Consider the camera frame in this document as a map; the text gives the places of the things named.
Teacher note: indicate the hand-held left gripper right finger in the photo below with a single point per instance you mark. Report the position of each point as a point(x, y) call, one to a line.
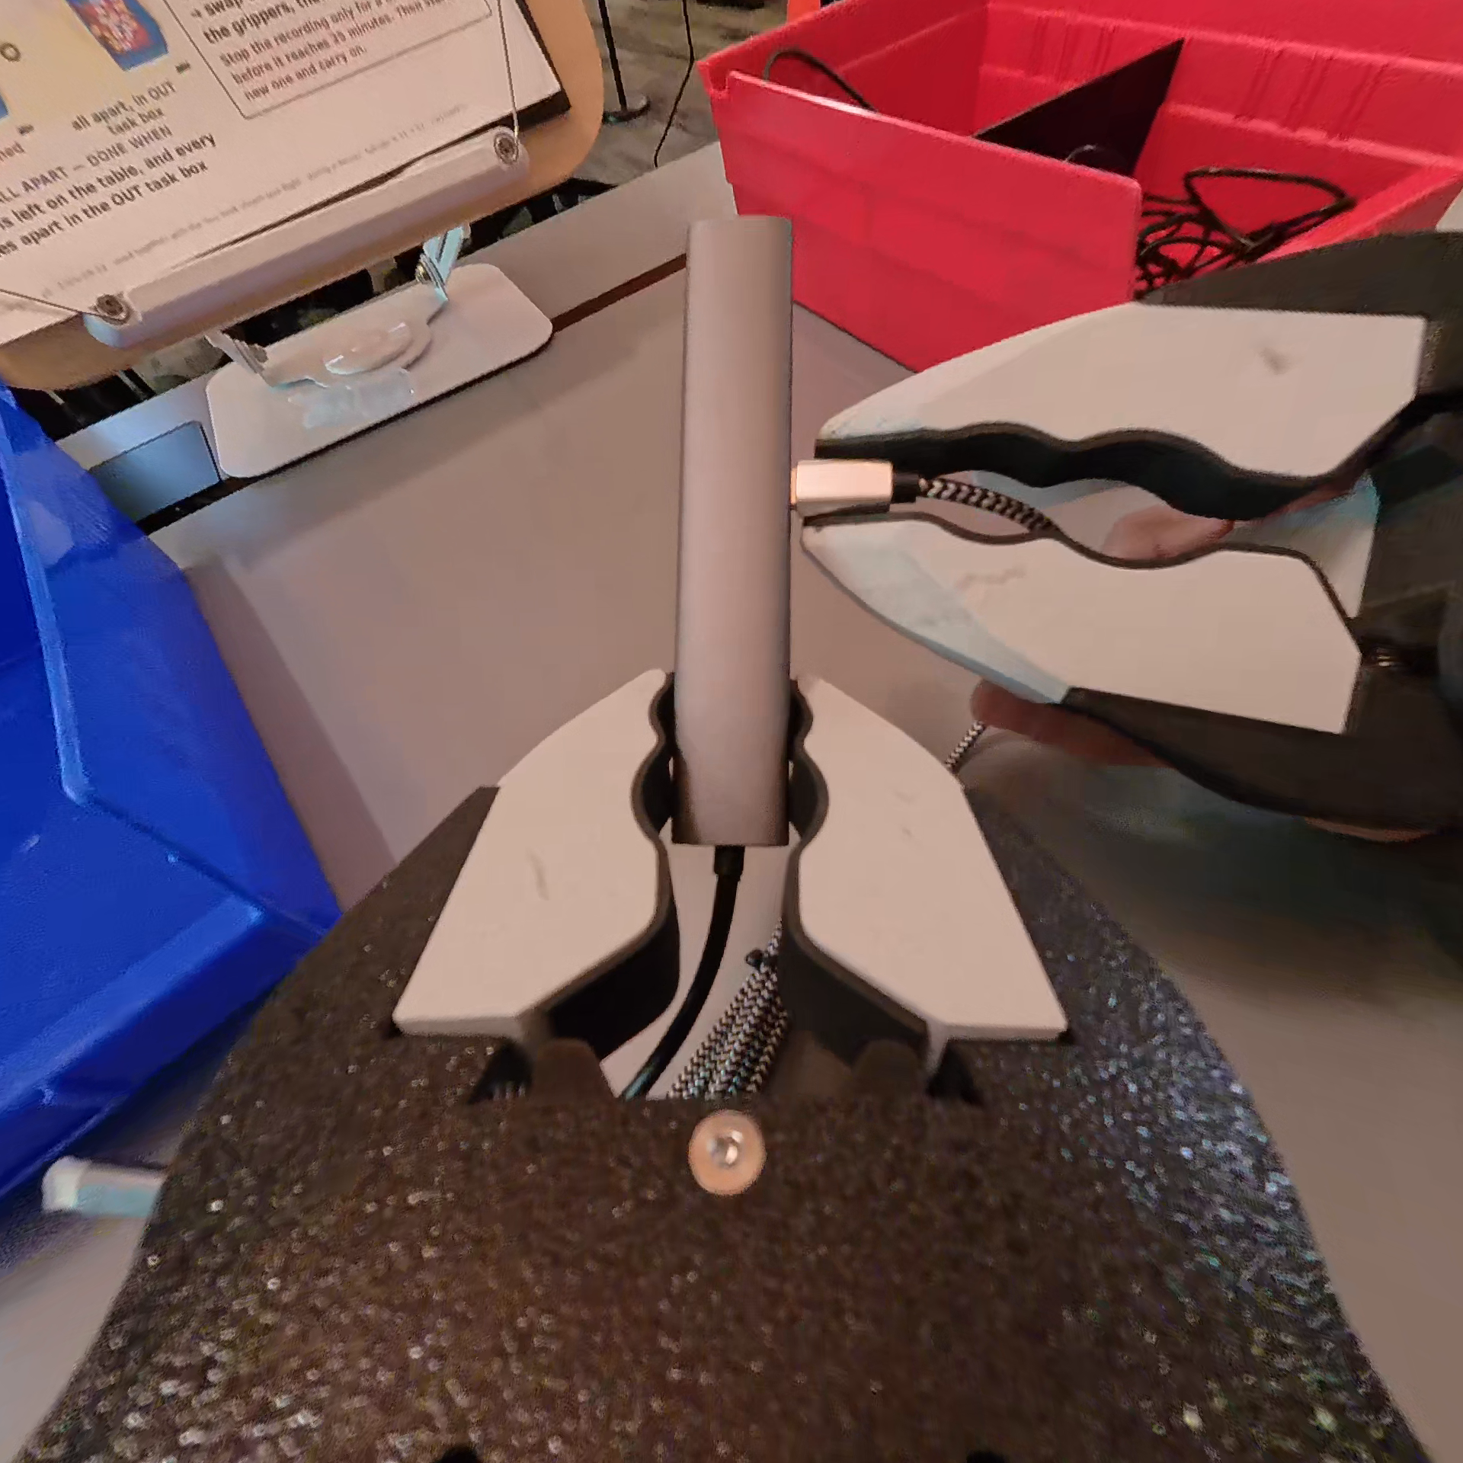
point(916, 903)

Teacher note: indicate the grey usb hub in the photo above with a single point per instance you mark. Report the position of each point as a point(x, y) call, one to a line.
point(733, 515)

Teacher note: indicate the large blue plastic bin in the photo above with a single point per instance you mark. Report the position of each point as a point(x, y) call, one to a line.
point(114, 800)

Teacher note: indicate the silver document stand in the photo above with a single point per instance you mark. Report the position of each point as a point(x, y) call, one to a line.
point(480, 321)

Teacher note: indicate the large red plastic bin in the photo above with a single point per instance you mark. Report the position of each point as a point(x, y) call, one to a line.
point(916, 206)

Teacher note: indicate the person's right hand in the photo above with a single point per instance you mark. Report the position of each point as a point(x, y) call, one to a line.
point(1053, 720)

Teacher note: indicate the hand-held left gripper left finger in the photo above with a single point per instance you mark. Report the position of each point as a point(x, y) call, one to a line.
point(550, 893)

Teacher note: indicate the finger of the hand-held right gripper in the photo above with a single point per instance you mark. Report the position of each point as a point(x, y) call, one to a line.
point(1144, 630)
point(1144, 377)

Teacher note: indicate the printed instruction sheet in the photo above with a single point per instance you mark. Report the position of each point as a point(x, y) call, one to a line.
point(287, 92)

